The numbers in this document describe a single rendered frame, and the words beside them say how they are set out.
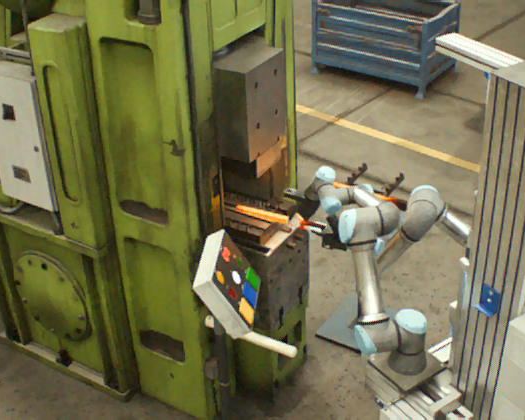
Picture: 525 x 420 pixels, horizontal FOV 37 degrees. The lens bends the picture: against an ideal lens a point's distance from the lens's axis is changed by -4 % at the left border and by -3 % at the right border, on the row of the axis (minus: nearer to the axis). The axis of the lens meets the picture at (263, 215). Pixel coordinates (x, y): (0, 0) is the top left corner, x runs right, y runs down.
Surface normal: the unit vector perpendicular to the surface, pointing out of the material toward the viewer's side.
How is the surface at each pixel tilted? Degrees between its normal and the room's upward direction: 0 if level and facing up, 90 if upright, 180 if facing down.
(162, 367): 90
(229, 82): 90
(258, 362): 89
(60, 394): 0
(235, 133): 90
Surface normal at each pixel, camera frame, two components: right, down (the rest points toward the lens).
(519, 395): -0.83, 0.33
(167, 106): -0.51, 0.46
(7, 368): -0.04, -0.84
